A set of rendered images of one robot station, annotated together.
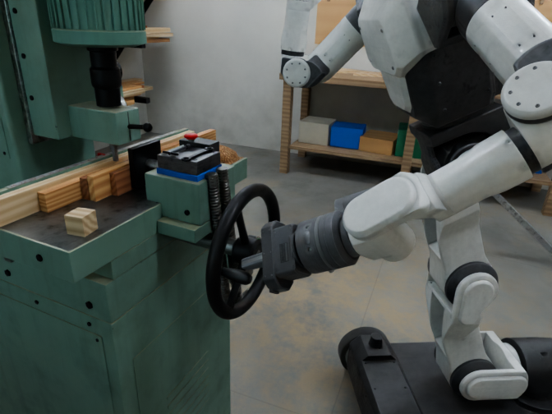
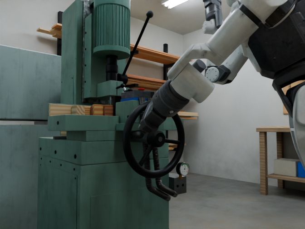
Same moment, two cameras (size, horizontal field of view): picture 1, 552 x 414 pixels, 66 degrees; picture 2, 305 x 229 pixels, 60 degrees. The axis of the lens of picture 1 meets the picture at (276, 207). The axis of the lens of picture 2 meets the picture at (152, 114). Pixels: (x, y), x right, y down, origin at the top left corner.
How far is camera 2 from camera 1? 0.58 m
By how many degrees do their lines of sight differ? 38
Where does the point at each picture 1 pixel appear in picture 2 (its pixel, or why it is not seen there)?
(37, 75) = (87, 71)
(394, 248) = (194, 86)
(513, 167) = (237, 17)
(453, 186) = (213, 38)
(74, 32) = (98, 46)
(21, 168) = not seen: hidden behind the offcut
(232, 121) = (232, 164)
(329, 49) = (228, 60)
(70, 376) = (64, 211)
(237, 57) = (235, 125)
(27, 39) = (87, 58)
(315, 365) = not seen: outside the picture
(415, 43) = not seen: hidden behind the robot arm
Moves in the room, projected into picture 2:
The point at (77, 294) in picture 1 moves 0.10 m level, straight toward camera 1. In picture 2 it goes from (72, 152) to (65, 155)
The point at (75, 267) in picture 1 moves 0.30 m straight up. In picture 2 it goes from (67, 122) to (68, 41)
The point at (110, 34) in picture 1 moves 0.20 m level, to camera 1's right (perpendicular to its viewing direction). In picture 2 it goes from (110, 46) to (149, 38)
